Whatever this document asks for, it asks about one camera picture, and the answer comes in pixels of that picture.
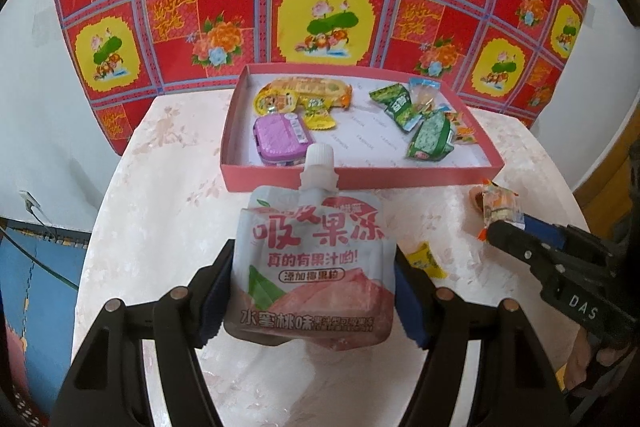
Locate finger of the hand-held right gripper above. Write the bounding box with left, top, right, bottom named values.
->
left=486, top=221, right=556, bottom=278
left=522, top=213, right=618, bottom=258

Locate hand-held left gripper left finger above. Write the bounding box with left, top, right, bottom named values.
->
left=60, top=239, right=236, bottom=427

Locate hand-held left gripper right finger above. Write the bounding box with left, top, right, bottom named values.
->
left=392, top=247, right=576, bottom=427

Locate red-orange candy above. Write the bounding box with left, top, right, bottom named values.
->
left=470, top=179, right=526, bottom=240

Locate pink jelly drink pouch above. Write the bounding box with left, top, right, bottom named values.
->
left=222, top=144, right=396, bottom=350

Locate green packet with pink label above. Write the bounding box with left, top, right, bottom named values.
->
left=405, top=111, right=455, bottom=162

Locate pink cardboard box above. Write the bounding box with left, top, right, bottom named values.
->
left=219, top=64, right=506, bottom=194

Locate blue-edged clear candy packet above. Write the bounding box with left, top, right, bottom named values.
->
left=409, top=77, right=441, bottom=112

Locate purple candy tin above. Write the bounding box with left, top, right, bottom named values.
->
left=252, top=113, right=317, bottom=166

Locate green snack packet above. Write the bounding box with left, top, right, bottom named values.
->
left=369, top=83, right=420, bottom=130

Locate orange jelly cup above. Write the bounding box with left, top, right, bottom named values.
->
left=252, top=88, right=298, bottom=115

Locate yellow green-print candy packet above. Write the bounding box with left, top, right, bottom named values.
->
left=297, top=96, right=336, bottom=130

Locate long orange snack packet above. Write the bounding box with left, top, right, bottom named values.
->
left=265, top=77, right=353, bottom=110

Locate small plain yellow packet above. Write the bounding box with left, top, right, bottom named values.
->
left=405, top=241, right=448, bottom=280

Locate white floral tablecloth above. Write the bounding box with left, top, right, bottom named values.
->
left=72, top=94, right=586, bottom=427

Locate blue board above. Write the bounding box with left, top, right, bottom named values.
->
left=0, top=217, right=93, bottom=408

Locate red floral printed cloth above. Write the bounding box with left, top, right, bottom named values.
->
left=47, top=0, right=596, bottom=158

